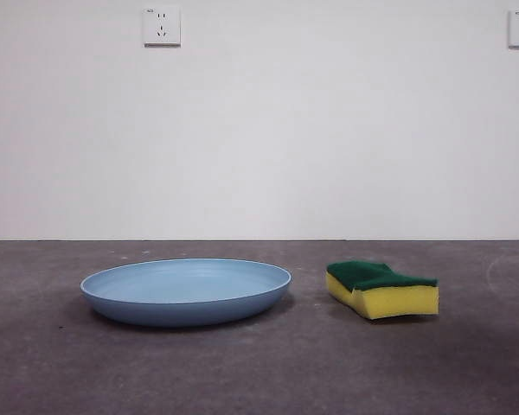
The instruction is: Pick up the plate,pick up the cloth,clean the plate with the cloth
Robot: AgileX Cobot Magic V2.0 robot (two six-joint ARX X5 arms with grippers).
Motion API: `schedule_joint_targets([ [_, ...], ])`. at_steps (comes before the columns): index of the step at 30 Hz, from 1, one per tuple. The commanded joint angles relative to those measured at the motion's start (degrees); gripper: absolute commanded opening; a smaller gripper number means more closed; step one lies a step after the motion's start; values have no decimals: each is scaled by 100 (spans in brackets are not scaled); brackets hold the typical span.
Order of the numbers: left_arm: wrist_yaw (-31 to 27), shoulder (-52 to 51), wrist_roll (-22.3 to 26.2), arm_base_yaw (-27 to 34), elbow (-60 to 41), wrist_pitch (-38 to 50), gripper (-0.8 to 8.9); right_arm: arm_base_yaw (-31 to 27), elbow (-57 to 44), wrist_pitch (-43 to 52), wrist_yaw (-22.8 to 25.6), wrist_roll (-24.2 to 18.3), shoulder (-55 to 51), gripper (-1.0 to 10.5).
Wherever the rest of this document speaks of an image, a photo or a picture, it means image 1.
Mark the yellow sponge with green pad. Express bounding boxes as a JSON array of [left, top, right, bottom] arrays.
[[325, 260, 440, 321]]

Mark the blue round plate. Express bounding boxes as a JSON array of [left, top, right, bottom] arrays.
[[80, 258, 293, 328]]

